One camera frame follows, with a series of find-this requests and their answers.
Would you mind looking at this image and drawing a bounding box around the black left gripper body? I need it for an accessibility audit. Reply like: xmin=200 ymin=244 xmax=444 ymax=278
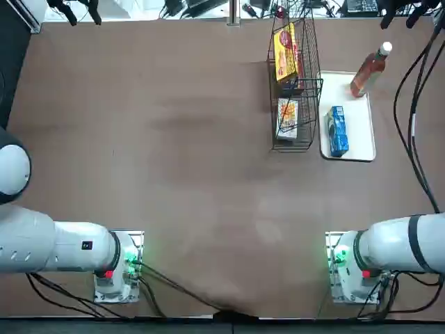
xmin=47 ymin=0 xmax=101 ymax=8

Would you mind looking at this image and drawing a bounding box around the amber tea bottle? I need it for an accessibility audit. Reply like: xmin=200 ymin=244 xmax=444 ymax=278
xmin=349 ymin=41 xmax=394 ymax=98

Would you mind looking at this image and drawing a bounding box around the blue Oreo cookie box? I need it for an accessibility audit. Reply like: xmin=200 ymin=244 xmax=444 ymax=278
xmin=324 ymin=105 xmax=350 ymax=157

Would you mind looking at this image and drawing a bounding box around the white plastic tray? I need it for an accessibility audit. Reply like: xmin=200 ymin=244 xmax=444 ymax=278
xmin=318 ymin=70 xmax=377 ymax=163

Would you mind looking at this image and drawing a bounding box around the black keyboard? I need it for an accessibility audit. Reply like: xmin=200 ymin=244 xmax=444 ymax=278
xmin=346 ymin=0 xmax=380 ymax=17

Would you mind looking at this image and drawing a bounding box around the white equipment desk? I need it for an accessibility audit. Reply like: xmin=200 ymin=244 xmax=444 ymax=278
xmin=34 ymin=0 xmax=445 ymax=22

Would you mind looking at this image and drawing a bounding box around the yellow Nabati wafer box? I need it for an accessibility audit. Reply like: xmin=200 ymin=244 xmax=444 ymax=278
xmin=273 ymin=22 xmax=300 ymax=84

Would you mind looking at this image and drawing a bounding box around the white Franzzi biscuit box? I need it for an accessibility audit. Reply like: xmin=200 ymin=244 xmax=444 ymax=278
xmin=275 ymin=98 xmax=300 ymax=141

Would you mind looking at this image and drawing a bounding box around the aluminium frame profile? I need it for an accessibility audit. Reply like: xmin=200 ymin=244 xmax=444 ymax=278
xmin=432 ymin=12 xmax=445 ymax=35
xmin=19 ymin=0 xmax=43 ymax=35

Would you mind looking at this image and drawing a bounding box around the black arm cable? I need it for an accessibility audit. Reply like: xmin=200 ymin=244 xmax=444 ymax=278
xmin=410 ymin=33 xmax=445 ymax=209
xmin=393 ymin=24 xmax=445 ymax=214

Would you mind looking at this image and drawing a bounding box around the aluminium upright post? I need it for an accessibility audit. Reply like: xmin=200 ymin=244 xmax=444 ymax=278
xmin=227 ymin=0 xmax=242 ymax=27

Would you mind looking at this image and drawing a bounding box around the black base cable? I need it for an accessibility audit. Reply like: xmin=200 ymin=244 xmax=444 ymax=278
xmin=138 ymin=261 xmax=229 ymax=311
xmin=26 ymin=273 xmax=168 ymax=319
xmin=356 ymin=269 xmax=445 ymax=319

